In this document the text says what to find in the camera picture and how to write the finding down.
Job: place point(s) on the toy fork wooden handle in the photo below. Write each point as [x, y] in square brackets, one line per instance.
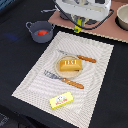
[65, 80]

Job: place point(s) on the blue-grey two-handled pot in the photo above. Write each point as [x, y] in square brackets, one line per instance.
[35, 27]

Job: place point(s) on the blue-grey saucepan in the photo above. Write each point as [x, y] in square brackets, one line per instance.
[65, 16]

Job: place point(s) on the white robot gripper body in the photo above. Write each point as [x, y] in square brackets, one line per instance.
[91, 9]

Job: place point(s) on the yellow toy banana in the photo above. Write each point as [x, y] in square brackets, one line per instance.
[77, 28]

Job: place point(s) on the red toy tomato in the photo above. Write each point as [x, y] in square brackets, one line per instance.
[42, 32]

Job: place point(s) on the orange toy bread loaf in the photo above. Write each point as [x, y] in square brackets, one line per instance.
[70, 65]

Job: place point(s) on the yellow toy butter box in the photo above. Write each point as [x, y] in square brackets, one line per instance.
[61, 100]

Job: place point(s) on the white bowl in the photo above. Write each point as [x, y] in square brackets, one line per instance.
[122, 14]

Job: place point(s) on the toy knife wooden handle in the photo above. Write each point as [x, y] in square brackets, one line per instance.
[79, 56]

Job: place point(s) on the round wooden plate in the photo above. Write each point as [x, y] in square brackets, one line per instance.
[66, 74]

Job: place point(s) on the pink toy stove top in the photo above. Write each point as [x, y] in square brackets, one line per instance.
[109, 29]

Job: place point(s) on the white woven placemat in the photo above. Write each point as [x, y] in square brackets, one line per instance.
[37, 89]

